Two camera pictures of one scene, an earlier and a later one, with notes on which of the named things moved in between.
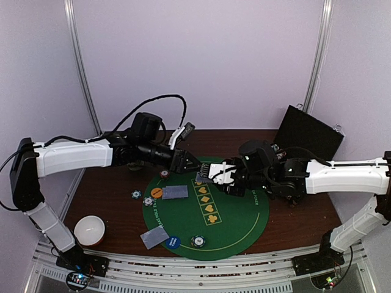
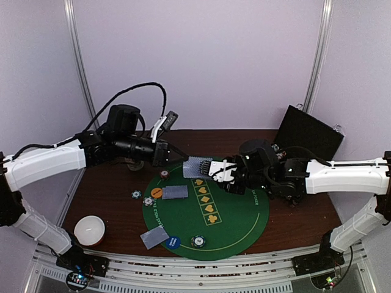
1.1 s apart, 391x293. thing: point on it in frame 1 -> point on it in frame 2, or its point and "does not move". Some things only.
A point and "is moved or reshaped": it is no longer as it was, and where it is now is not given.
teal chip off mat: (136, 194) does not move
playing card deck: (203, 179) is moved or reshaped
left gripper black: (179, 162) -> (160, 153)
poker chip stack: (164, 174) does not move
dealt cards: (154, 237) does not move
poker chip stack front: (198, 241) does not move
